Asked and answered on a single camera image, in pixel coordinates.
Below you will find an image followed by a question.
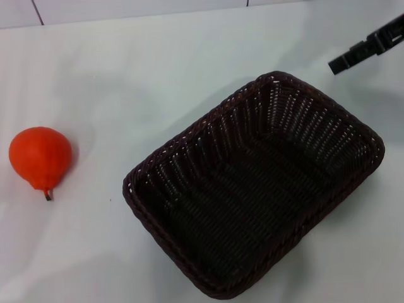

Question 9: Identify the dark woven rectangular basket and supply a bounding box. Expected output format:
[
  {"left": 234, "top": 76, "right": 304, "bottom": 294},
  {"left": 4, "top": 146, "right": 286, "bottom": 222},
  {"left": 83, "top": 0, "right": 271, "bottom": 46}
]
[{"left": 122, "top": 71, "right": 386, "bottom": 300}]

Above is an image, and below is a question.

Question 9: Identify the orange pear-shaped toy fruit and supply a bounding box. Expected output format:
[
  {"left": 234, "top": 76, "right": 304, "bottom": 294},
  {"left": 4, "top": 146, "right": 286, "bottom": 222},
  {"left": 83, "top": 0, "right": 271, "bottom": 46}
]
[{"left": 8, "top": 126, "right": 73, "bottom": 202}]

